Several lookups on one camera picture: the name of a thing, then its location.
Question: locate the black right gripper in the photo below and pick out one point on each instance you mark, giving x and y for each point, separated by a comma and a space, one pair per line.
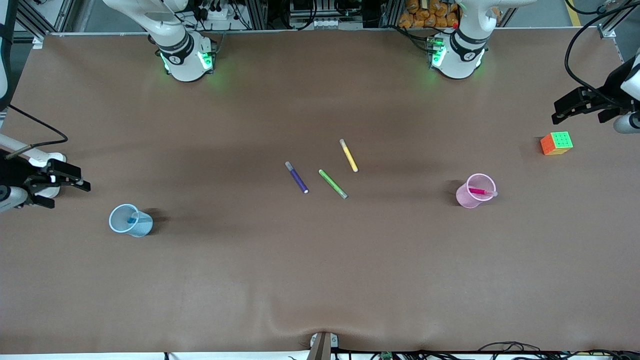
15, 172

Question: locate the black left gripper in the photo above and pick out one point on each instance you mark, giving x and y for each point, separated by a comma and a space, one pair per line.
607, 94

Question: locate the blue marker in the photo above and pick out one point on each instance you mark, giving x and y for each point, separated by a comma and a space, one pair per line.
133, 218

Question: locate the pink marker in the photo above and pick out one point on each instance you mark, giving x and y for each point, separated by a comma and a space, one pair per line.
477, 191

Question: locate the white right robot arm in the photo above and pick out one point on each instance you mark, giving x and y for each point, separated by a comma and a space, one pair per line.
185, 60

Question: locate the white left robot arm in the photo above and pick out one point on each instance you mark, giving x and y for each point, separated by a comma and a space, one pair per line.
457, 57

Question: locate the white desk lamp stand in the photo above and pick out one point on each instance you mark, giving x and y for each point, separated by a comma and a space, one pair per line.
37, 161

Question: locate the multicolour puzzle cube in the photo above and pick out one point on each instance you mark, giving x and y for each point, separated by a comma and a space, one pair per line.
557, 141

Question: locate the light blue mesh cup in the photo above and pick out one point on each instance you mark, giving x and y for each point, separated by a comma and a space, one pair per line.
145, 228

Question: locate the pink mesh cup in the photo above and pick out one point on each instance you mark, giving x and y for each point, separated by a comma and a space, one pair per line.
465, 200

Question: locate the orange net bag items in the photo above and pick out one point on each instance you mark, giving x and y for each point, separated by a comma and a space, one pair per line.
425, 17

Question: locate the white power strip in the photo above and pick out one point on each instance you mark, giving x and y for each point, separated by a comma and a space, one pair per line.
220, 15
327, 23

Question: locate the purple marker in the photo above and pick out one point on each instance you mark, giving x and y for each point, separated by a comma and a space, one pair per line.
297, 178

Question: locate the yellow marker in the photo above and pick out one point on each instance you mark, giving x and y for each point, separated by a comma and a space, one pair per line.
348, 155

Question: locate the green marker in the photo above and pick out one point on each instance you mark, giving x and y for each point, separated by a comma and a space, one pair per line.
332, 183

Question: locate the aluminium frame profile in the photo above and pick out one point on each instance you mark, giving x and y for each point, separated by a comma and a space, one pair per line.
30, 20
607, 31

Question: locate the metal table edge bracket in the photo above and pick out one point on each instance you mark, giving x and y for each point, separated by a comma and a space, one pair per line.
322, 347

